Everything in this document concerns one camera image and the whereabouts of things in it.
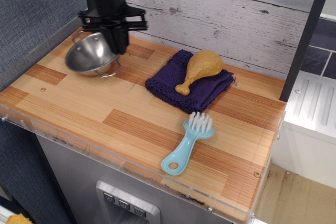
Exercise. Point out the white toy sink drainboard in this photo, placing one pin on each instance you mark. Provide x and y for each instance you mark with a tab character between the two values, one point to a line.
305	144

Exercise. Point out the light blue dish brush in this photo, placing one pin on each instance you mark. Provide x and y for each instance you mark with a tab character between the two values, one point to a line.
197	127

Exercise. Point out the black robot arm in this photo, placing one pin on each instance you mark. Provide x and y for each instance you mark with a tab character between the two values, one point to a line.
114	19

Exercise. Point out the dark grey right post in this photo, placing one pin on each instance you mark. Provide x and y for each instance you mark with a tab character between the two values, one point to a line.
303	45

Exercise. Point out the stainless steel bowl with handles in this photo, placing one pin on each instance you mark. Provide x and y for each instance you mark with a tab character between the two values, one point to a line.
92	56

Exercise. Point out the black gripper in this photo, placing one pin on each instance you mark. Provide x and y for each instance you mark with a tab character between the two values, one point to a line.
113	13

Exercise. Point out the clear acrylic table edge guard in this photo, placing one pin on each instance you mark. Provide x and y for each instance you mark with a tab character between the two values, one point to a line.
225	172

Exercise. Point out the grey dispenser button panel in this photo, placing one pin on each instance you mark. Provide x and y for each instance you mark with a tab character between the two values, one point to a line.
119	206

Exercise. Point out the yellow object at corner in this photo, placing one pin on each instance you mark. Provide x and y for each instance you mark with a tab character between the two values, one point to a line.
18	219

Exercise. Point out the purple folded cloth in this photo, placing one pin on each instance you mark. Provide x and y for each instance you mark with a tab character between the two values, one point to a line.
202	92

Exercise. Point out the plastic toy chicken drumstick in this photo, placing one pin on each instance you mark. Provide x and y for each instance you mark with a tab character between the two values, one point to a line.
205	63

